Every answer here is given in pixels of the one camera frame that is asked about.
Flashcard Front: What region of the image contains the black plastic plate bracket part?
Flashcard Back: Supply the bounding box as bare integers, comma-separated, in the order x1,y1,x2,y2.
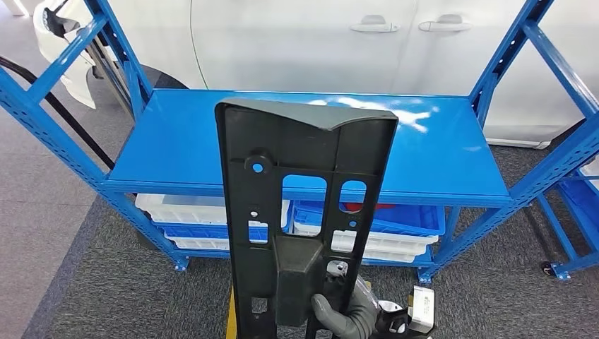
214,97,400,339

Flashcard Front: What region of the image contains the blue metal shelf rack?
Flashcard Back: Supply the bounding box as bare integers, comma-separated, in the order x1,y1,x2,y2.
535,154,599,282
0,0,599,285

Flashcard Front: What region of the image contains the red item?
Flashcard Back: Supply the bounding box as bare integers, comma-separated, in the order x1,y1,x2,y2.
346,202,396,214

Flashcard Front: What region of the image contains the blue plastic bin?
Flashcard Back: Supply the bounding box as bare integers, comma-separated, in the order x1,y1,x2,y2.
292,200,446,237
559,177,599,239

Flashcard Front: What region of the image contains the white car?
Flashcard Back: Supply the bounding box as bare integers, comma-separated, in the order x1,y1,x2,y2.
32,0,599,150

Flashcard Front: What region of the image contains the yellow floor tape square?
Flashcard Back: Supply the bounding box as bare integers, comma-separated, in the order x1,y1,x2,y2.
225,280,373,339

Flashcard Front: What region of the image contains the grey metal pole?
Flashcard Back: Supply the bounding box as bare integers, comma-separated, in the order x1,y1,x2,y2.
86,32,134,118

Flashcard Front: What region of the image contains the white car door handle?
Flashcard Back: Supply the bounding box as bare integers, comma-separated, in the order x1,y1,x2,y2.
349,13,401,34
417,13,473,32

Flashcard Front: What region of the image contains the black camera module with bracket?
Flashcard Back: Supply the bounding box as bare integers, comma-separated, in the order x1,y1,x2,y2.
374,299,434,339

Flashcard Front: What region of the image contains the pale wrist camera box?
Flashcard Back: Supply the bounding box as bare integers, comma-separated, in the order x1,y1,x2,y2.
407,285,437,335

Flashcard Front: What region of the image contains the thick black hose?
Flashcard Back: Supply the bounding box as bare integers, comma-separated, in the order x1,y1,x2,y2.
0,55,117,172

